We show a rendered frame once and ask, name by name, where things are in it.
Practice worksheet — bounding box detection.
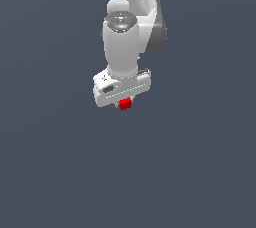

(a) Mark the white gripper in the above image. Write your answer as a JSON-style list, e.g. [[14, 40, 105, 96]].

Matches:
[[92, 68, 152, 109]]

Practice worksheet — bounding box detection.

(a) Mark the red cube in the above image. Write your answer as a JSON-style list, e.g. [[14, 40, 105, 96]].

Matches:
[[118, 97, 133, 112]]

